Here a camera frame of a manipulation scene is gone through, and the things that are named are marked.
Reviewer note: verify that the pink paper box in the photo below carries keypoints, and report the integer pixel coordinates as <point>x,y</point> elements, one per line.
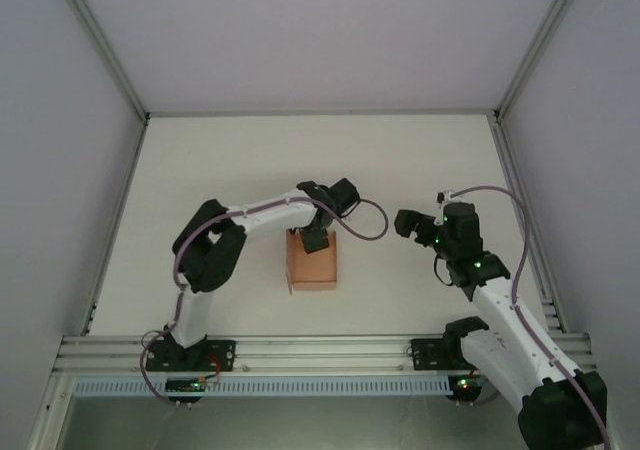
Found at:
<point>315,270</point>

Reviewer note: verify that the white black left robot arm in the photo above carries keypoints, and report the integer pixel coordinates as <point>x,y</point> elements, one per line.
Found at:
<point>270,215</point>

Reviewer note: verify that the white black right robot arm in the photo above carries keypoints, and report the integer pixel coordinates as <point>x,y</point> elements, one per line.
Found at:
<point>505,320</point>

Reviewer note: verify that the right controller board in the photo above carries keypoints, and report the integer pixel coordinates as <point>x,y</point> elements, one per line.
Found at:
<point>462,385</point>

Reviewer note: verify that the controller board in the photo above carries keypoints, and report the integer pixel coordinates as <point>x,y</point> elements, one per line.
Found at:
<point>185,386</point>
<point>462,385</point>

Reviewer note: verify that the left controller board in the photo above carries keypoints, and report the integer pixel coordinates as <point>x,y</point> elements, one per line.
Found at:
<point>185,386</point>

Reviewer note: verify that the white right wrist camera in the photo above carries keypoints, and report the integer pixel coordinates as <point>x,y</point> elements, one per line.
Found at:
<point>447,197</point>

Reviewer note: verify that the aluminium table side rail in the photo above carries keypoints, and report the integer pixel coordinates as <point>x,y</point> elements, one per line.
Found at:
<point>517,195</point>
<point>122,195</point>

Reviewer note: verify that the aluminium mounting rail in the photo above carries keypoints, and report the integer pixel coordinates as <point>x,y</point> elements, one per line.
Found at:
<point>325,355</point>

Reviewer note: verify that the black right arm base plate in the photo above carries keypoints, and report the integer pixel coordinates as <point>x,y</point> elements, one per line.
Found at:
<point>425,355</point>

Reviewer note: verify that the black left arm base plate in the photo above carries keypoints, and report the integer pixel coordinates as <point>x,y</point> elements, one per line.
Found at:
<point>220,355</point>

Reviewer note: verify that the aluminium frame post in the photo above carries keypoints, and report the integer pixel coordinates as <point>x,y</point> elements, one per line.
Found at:
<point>539,45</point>
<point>50,415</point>
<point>101,45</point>

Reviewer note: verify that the aluminium lower frame post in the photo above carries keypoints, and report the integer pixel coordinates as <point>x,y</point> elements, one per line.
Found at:
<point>50,415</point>

